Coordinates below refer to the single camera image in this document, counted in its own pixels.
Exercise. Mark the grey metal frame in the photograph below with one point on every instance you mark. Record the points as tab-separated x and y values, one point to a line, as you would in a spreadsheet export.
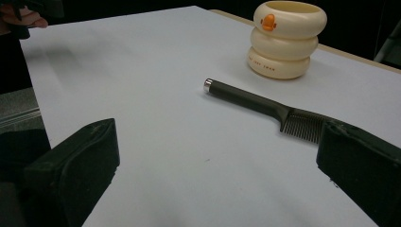
389	47

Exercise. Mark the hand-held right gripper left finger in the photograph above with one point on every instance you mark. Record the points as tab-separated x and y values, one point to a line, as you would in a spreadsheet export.
78	164

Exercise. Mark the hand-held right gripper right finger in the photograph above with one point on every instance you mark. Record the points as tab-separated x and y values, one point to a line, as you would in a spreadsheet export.
362	157

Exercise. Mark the cream ringed holder orange duck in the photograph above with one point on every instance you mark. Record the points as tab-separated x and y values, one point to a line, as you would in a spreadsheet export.
283	41

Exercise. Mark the black comb with silver cap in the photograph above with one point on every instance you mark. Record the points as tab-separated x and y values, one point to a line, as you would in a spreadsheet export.
246	96

